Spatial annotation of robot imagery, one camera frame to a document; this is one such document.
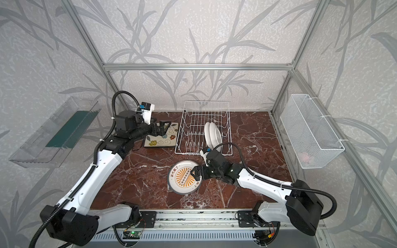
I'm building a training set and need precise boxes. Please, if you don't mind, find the green circuit board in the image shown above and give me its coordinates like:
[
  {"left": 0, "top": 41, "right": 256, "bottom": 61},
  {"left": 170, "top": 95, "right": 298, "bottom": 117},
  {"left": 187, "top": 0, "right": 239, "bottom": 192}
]
[{"left": 123, "top": 230, "right": 143, "bottom": 240}]

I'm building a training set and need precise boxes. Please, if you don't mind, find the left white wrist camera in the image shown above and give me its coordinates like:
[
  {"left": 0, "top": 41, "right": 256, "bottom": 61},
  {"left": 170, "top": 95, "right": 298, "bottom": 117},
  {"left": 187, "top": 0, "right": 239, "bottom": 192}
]
[{"left": 139, "top": 102, "right": 155, "bottom": 125}]

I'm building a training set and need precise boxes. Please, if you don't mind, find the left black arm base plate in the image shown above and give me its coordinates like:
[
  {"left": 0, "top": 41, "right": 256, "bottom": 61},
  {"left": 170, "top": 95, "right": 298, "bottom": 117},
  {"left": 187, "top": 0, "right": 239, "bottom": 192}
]
[{"left": 125, "top": 211, "right": 157, "bottom": 228}]

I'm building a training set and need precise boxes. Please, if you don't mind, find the pink object in basket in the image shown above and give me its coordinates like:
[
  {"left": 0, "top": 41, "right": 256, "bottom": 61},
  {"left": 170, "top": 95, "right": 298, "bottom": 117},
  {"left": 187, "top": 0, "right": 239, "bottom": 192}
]
[{"left": 299, "top": 153, "right": 313, "bottom": 164}]

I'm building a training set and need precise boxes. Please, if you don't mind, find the left black corrugated cable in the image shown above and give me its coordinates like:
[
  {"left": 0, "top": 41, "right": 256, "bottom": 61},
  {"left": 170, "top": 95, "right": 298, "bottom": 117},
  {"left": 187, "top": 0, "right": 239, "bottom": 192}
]
[{"left": 28, "top": 90, "right": 141, "bottom": 248}]

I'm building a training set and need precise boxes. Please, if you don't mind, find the white wire dish rack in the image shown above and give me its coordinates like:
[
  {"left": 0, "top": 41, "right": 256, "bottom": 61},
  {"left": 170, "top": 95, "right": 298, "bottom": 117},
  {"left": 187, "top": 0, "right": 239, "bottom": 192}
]
[{"left": 175, "top": 100, "right": 232, "bottom": 155}]

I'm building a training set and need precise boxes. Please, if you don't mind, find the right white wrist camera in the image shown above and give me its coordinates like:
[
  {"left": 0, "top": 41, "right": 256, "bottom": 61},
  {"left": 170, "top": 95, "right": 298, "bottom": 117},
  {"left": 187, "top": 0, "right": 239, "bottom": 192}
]
[{"left": 200, "top": 147, "right": 208, "bottom": 166}]

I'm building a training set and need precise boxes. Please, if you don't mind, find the aluminium mounting rail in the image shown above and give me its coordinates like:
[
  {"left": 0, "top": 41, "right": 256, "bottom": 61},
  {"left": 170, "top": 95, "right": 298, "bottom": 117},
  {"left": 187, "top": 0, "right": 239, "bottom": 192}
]
[{"left": 89, "top": 208, "right": 326, "bottom": 231}]

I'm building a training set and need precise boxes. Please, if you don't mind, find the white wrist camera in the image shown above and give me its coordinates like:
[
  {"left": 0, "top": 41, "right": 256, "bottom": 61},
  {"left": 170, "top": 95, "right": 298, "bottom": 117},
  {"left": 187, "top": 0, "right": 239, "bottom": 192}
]
[
  {"left": 200, "top": 147, "right": 208, "bottom": 166},
  {"left": 139, "top": 102, "right": 155, "bottom": 125}
]

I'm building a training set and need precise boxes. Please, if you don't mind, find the white round plate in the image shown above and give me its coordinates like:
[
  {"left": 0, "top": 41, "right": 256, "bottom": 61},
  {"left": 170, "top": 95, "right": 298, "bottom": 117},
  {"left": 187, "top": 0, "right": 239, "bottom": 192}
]
[
  {"left": 169, "top": 184, "right": 200, "bottom": 195},
  {"left": 209, "top": 123, "right": 222, "bottom": 148},
  {"left": 204, "top": 122, "right": 214, "bottom": 149},
  {"left": 167, "top": 160, "right": 202, "bottom": 187}
]

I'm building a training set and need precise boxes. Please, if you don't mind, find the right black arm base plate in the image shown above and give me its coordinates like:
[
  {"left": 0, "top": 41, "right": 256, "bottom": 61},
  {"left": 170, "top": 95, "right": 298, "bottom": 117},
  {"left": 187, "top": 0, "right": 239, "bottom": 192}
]
[{"left": 236, "top": 210, "right": 280, "bottom": 228}]

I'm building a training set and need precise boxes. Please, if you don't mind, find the aluminium frame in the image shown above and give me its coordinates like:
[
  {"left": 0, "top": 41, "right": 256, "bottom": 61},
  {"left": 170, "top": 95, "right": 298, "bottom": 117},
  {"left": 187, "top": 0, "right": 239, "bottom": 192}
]
[{"left": 62, "top": 1, "right": 397, "bottom": 231}]

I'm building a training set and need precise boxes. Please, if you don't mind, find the white mesh wall basket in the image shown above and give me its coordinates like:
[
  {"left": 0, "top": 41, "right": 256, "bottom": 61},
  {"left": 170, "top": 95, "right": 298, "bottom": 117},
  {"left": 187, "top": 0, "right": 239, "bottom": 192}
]
[{"left": 280, "top": 94, "right": 345, "bottom": 169}]

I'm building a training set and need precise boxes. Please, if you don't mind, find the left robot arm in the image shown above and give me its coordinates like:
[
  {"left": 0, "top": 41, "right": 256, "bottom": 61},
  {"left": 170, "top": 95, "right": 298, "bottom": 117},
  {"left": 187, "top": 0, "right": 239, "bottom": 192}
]
[{"left": 29, "top": 105, "right": 171, "bottom": 248}]

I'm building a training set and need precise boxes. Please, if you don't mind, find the clear plastic wall bin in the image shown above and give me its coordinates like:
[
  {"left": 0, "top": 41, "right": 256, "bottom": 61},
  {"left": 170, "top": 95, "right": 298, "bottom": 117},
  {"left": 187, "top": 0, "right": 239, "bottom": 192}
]
[{"left": 9, "top": 97, "right": 101, "bottom": 168}]

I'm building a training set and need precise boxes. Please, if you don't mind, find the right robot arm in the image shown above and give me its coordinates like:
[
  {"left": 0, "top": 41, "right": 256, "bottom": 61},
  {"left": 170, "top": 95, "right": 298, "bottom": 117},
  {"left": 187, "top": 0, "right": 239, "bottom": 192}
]
[{"left": 190, "top": 150, "right": 324, "bottom": 236}]

